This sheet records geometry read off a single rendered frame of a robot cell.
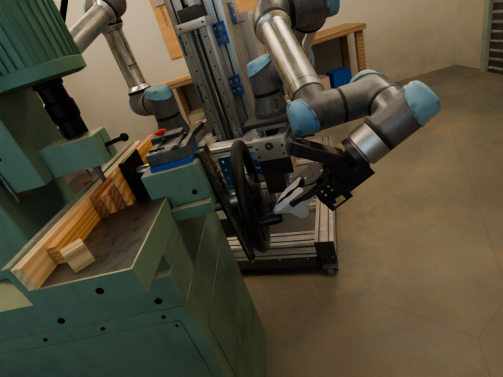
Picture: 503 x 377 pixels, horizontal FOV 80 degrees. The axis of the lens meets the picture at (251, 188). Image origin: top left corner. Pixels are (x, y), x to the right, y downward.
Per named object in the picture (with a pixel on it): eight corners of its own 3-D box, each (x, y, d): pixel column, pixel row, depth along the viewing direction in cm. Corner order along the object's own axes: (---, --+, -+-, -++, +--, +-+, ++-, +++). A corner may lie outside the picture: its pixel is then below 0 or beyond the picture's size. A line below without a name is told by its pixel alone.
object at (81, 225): (67, 262, 56) (55, 246, 54) (58, 265, 57) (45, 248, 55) (159, 143, 111) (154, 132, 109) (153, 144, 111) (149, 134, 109)
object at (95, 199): (108, 216, 69) (95, 196, 66) (101, 218, 69) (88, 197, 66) (135, 180, 84) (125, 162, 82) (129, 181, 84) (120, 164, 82)
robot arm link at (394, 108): (422, 96, 59) (452, 116, 53) (375, 135, 63) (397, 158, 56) (406, 69, 55) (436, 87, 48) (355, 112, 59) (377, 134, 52)
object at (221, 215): (236, 235, 111) (230, 217, 107) (204, 241, 112) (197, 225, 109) (237, 221, 118) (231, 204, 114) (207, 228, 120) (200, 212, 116)
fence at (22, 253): (28, 292, 52) (7, 268, 49) (20, 293, 52) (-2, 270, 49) (141, 154, 104) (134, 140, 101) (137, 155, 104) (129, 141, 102)
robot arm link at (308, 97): (236, -14, 81) (296, 115, 56) (275, -26, 81) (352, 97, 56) (245, 27, 91) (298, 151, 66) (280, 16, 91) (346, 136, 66)
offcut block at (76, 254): (91, 253, 56) (79, 237, 55) (96, 260, 54) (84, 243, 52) (72, 266, 55) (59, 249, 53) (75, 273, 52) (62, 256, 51)
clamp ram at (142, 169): (164, 190, 71) (147, 156, 67) (135, 197, 72) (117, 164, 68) (173, 173, 79) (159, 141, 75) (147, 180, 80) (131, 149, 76)
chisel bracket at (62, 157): (110, 170, 70) (90, 135, 66) (57, 184, 72) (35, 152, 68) (122, 157, 76) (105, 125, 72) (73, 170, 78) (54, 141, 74)
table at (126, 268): (199, 284, 50) (186, 257, 47) (40, 317, 54) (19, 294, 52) (227, 148, 103) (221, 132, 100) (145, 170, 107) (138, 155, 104)
